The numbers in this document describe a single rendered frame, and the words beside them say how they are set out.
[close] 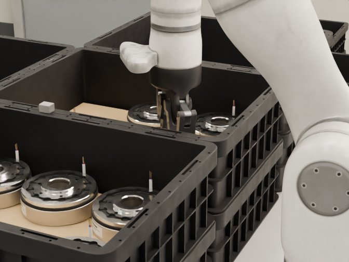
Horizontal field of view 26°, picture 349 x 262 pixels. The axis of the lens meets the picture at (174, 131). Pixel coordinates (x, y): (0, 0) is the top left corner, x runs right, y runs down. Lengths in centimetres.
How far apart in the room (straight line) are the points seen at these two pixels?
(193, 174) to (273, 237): 35
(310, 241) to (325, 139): 11
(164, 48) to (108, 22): 343
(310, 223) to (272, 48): 18
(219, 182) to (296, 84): 29
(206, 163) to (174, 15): 21
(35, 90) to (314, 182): 65
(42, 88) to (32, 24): 348
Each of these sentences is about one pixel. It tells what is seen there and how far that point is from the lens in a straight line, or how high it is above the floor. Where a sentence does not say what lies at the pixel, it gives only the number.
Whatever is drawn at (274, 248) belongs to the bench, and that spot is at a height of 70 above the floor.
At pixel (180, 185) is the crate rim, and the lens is 87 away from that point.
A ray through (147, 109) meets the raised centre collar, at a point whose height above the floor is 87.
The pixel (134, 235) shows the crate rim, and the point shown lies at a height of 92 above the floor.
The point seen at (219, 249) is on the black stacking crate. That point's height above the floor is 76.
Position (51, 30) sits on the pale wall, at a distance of 469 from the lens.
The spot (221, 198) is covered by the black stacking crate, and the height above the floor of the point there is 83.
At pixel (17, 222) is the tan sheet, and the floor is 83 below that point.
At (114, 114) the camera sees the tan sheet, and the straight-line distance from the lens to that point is 135.
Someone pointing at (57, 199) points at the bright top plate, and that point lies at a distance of 100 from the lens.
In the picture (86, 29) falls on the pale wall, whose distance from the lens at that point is 456.
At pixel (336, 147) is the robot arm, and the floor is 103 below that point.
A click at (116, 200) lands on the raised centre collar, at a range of 97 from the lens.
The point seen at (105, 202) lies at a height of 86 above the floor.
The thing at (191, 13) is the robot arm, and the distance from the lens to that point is 104.
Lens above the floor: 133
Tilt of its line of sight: 23 degrees down
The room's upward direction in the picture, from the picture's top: straight up
